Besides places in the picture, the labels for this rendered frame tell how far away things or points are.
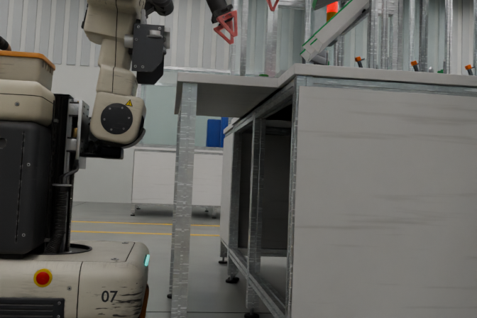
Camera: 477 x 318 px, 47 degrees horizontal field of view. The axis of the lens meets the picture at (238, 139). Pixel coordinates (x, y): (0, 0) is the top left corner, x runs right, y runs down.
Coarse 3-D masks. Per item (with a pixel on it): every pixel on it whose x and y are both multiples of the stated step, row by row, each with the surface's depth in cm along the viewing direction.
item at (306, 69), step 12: (288, 72) 152; (300, 72) 145; (312, 72) 146; (324, 72) 146; (336, 72) 146; (348, 72) 147; (360, 72) 147; (372, 72) 148; (384, 72) 148; (396, 72) 149; (408, 72) 149; (420, 72) 150; (432, 72) 150; (432, 84) 152; (444, 84) 151; (456, 84) 151; (468, 84) 151; (240, 120) 267; (276, 120) 260
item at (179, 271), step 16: (192, 96) 166; (192, 112) 165; (192, 128) 165; (176, 144) 250; (192, 144) 165; (176, 160) 245; (192, 160) 164; (176, 176) 245; (192, 176) 164; (176, 192) 244; (176, 208) 165; (176, 224) 162; (176, 240) 162; (176, 256) 162; (176, 272) 162; (176, 288) 161; (176, 304) 161
